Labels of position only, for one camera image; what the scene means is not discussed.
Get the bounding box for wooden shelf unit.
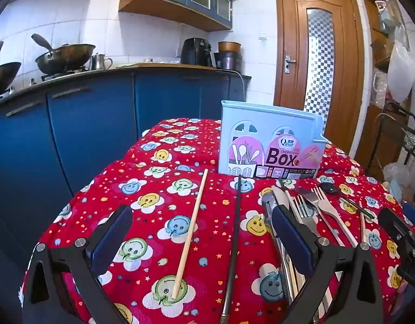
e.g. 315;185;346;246
363;0;414;176

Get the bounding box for wooden chopstick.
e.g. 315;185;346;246
171;169;209;299
358;202;367;244

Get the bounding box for blue kitchen base cabinets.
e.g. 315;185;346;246
0;66;252;277

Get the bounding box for black spoon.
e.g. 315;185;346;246
318;182;376;219

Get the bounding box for wooden door with glass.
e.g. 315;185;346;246
274;0;365;156

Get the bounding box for clear plastic bag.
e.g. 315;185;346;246
386;40;415;103

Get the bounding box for dark rice cooker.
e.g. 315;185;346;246
213;51;242;72

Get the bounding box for large dark wok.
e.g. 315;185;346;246
35;43;96;75

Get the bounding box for gas stove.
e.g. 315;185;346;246
41;67;90;82

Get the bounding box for small dark wok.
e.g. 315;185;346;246
0;61;22;98

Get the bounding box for wooden cutting board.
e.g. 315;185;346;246
116;62;217;71

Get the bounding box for black metal rack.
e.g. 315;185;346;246
366;101;415;183

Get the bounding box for black chopstick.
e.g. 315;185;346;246
278;177;296;193
219;175;242;324

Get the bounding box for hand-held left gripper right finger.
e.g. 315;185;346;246
271;205;385;324

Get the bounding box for cream plastic fork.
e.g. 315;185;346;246
312;187;359;248

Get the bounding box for cream plastic knife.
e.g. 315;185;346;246
272;185;300;230

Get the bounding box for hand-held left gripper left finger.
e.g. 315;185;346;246
23;204;134;324

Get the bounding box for black air fryer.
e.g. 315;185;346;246
180;38;214;67

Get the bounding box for light blue utensil box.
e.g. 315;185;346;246
217;100;328;179

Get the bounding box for copper pot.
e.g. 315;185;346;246
217;41;242;54

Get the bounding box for metal fork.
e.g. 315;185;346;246
291;194;321;240
295;185;345;247

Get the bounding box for metal kettle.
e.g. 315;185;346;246
90;53;113;71

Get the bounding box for red smiley flower tablecloth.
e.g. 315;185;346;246
20;118;409;324

